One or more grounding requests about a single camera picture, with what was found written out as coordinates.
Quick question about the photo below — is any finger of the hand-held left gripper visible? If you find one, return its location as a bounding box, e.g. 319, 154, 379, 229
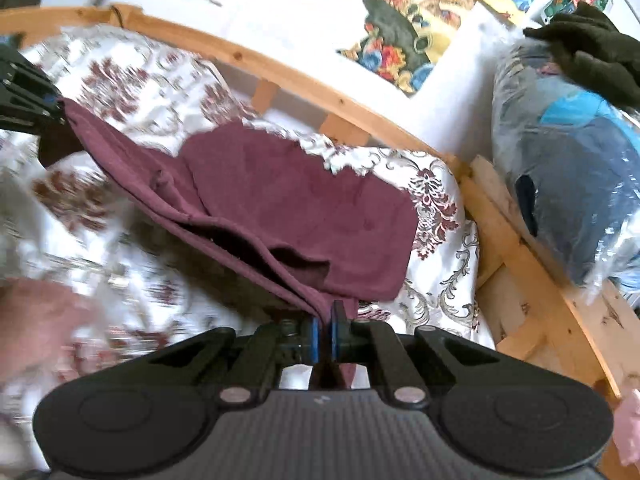
0, 35, 62, 111
0, 108, 69, 135

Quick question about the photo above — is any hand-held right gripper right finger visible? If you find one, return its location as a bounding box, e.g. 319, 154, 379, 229
327, 300, 505, 408

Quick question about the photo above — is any dark green cloth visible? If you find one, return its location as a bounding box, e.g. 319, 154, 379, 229
522, 2, 640, 112

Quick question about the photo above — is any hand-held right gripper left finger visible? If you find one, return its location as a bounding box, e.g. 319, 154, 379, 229
145, 315, 322, 404

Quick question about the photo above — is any pink cloth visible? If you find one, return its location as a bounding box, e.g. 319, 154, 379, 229
614, 392, 640, 467

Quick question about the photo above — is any colourful painted wall poster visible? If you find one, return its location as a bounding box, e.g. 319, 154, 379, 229
336, 0, 477, 97

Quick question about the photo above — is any wooden bed frame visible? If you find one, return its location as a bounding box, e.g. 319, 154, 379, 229
0, 4, 640, 402

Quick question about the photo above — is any maroon long-sleeve shirt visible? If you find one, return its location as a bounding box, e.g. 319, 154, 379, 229
37, 97, 421, 392

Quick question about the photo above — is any floral satin blanket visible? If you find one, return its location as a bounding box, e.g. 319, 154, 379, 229
0, 24, 497, 471

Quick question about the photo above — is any clear plastic bag of clothes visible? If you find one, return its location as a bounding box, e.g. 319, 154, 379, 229
492, 40, 640, 292

